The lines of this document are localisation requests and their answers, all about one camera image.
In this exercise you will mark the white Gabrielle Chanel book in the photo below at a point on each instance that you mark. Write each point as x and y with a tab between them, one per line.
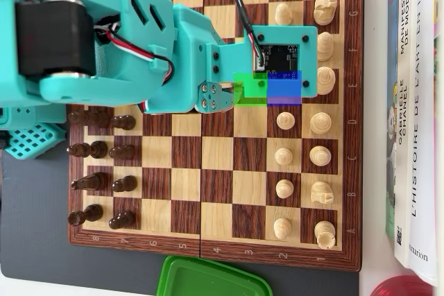
401	171

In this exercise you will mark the dark grey table mat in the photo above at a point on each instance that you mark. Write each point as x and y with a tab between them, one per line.
34	206

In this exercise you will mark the dark wooden rook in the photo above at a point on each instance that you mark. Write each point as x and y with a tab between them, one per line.
88	213

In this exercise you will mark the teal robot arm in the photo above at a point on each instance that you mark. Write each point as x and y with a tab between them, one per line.
114	1

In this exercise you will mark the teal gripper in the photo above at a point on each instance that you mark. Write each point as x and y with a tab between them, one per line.
190	57

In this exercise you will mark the white wooden knight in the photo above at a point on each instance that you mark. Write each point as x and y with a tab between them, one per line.
325	11
321	192

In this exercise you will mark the thick white art history book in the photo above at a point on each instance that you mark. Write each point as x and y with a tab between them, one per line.
421	136

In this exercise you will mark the white wooden rook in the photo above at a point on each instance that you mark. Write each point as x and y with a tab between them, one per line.
325	234

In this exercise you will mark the blue illustrated book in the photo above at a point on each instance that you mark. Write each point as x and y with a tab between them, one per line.
390	157

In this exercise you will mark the white wooden bishop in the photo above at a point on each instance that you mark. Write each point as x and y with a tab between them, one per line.
326	46
320	156

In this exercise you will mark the dark wooden knight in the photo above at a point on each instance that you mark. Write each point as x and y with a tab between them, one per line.
93	181

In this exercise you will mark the dark wooden queen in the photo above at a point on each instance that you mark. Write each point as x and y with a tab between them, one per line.
93	118

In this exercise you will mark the green plastic lid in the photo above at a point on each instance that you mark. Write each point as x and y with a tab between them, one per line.
208	278

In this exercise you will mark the folding wooden chessboard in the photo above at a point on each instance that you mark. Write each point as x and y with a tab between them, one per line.
187	171

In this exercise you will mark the dark wooden pawn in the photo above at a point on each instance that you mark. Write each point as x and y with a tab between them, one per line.
123	219
123	152
125	122
125	183

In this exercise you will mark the white wooden pawn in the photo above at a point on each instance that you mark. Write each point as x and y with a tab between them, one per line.
283	15
286	121
283	156
284	188
282	227

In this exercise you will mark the white wooden queen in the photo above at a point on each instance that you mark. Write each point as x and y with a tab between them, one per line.
320	122

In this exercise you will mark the dark wooden bishop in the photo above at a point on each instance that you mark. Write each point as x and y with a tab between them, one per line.
95	149

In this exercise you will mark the red round object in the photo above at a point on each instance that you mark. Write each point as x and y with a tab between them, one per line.
399	287

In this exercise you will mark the white wooden king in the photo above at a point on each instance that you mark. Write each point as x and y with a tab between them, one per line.
327	81

